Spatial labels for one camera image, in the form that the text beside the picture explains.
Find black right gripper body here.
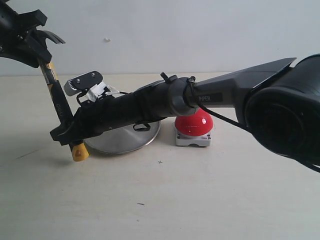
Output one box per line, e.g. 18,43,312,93
74,93,143,138

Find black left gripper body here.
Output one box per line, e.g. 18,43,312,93
0,0,30,58

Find yellow black claw hammer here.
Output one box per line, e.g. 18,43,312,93
34,30,89,162

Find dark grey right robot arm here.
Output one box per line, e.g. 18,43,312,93
50,54,320,172

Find red dome push button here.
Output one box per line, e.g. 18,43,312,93
174,108,214,147

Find round steel plate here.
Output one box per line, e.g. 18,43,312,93
84,121,161,155

